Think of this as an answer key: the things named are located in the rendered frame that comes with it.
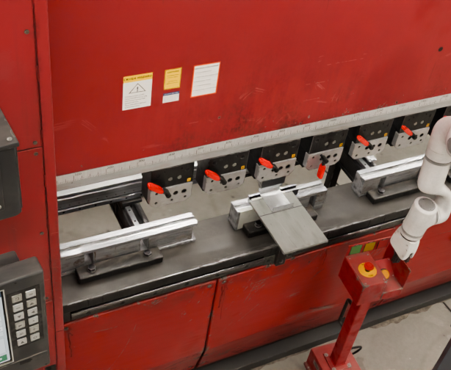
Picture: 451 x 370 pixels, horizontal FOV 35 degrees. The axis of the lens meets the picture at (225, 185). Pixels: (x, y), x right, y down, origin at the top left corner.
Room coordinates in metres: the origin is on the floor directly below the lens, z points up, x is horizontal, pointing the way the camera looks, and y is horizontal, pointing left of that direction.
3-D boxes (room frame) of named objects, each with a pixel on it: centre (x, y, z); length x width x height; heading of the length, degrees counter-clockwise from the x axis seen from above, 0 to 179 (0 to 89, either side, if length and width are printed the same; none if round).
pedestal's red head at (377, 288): (1.88, -0.63, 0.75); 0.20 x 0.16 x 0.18; 118
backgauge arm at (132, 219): (2.03, 0.42, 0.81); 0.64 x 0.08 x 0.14; 32
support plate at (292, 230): (1.82, -0.24, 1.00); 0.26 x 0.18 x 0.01; 32
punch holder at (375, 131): (2.14, -0.48, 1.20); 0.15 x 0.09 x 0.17; 122
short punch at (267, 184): (1.94, -0.17, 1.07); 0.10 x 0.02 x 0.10; 122
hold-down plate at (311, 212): (1.92, -0.23, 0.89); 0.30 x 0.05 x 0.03; 122
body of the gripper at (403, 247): (1.87, -0.69, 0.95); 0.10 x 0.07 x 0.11; 28
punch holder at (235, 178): (1.82, 0.02, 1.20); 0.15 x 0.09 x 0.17; 122
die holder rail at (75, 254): (1.65, 0.30, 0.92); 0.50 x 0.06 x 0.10; 122
